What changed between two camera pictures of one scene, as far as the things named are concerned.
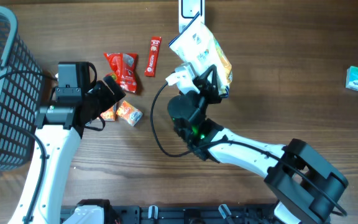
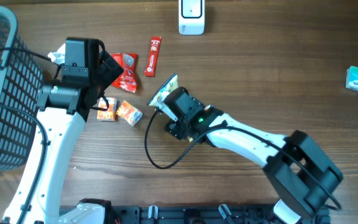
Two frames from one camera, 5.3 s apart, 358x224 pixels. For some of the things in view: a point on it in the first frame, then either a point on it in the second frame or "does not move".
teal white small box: [355, 78] does not move
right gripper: [206, 87] → [177, 128]
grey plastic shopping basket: [16, 98] does not move
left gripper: [109, 99] → [109, 75]
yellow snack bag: [197, 45] → [170, 84]
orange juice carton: [110, 114] does not move
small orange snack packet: [129, 113] does not move
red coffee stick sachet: [155, 45] does not move
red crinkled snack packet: [123, 68] does not move
